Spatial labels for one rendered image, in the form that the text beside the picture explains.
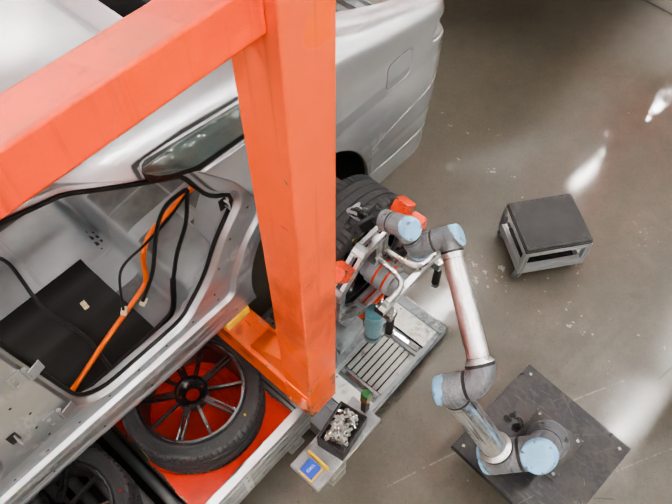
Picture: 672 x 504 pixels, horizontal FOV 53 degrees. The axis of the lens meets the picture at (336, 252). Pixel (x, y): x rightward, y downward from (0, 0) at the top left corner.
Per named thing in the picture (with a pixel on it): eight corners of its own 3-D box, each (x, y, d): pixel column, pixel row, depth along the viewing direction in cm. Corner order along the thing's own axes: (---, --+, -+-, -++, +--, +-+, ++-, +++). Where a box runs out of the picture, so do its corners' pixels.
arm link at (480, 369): (499, 398, 245) (455, 221, 251) (467, 403, 250) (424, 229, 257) (506, 392, 255) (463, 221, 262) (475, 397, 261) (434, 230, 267)
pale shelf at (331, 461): (353, 397, 315) (353, 395, 313) (380, 421, 309) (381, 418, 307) (290, 466, 298) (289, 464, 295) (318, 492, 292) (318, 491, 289)
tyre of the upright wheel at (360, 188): (259, 266, 280) (300, 304, 341) (300, 299, 272) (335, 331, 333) (357, 148, 288) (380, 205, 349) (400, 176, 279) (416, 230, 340)
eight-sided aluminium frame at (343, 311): (400, 257, 339) (410, 191, 294) (410, 264, 337) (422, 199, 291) (328, 329, 317) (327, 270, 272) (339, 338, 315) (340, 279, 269)
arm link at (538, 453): (566, 461, 293) (560, 474, 277) (527, 465, 300) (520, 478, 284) (557, 427, 294) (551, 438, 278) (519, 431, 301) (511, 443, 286)
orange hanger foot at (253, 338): (233, 305, 331) (224, 269, 302) (311, 371, 312) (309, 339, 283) (209, 328, 324) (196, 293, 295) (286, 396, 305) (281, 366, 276)
